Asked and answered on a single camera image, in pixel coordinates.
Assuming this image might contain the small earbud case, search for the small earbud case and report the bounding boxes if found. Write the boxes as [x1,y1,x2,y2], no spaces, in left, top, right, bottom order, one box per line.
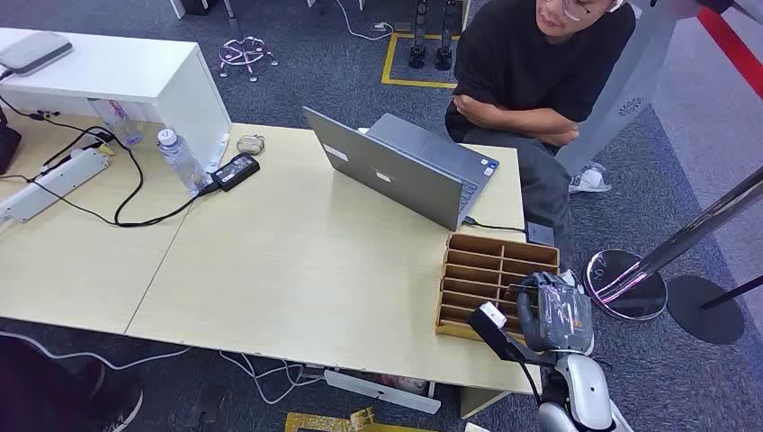
[236,134,266,157]

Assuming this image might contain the clear plastic water bottle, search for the clear plastic water bottle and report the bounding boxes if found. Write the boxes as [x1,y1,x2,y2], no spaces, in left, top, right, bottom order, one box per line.
[157,128,211,195]

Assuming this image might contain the person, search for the person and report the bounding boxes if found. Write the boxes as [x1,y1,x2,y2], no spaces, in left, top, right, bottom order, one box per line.
[444,0,638,273]

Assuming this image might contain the person's shoe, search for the person's shoe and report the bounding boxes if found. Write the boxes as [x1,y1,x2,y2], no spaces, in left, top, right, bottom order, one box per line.
[568,162,613,195]

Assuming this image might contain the black power cable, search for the black power cable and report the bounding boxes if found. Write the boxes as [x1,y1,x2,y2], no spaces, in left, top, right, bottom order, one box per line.
[0,94,219,229]

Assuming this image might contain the chrome chair base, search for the chrome chair base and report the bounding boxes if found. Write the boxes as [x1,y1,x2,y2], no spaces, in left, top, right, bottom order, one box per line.
[218,35,279,84]

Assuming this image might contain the black round stanchion base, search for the black round stanchion base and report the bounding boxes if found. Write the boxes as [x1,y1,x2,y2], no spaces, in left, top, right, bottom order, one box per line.
[666,274,763,346]

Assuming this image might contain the red barrier belt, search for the red barrier belt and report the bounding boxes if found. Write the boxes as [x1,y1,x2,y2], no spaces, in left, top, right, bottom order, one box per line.
[696,6,763,100]

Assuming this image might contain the wooden slotted card organizer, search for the wooden slotted card organizer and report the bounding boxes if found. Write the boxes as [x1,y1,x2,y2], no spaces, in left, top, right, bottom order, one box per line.
[435,232,561,346]

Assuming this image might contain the black laptop charging cable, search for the black laptop charging cable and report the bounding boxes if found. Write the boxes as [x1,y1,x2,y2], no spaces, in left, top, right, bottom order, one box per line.
[462,215,528,234]

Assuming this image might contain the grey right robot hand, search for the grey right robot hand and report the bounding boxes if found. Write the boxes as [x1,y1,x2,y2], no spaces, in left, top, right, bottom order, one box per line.
[516,271,595,356]

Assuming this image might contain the white floor cable with plug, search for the white floor cable with plug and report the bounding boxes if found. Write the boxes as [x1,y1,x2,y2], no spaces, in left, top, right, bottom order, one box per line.
[335,0,396,42]

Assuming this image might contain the white floor power strip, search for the white floor power strip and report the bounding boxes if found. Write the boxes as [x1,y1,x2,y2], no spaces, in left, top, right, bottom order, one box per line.
[323,369,443,416]

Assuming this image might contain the grey flat device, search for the grey flat device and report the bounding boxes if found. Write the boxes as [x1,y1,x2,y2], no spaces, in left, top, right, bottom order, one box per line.
[0,31,74,77]

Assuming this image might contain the black laptop power adapter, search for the black laptop power adapter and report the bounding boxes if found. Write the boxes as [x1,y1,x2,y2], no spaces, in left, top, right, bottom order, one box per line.
[211,153,262,194]

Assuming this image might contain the black robot legs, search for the black robot legs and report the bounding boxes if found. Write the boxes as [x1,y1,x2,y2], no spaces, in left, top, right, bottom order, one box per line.
[408,0,460,72]

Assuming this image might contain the white desk shelf riser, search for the white desk shelf riser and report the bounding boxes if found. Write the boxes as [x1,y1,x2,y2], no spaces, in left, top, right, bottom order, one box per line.
[0,27,233,174]

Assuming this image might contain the grey partition panel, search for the grey partition panel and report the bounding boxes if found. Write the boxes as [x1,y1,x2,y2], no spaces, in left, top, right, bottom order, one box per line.
[555,0,700,177]

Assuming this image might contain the grey open laptop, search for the grey open laptop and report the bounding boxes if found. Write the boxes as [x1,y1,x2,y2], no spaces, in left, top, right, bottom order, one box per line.
[301,106,501,232]

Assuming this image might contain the chrome stanchion post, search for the chrome stanchion post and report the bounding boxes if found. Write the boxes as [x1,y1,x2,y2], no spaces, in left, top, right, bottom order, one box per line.
[583,167,763,322]

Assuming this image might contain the clear plastic cup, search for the clear plastic cup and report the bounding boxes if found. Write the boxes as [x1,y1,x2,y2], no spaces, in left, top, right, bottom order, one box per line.
[89,98,145,148]

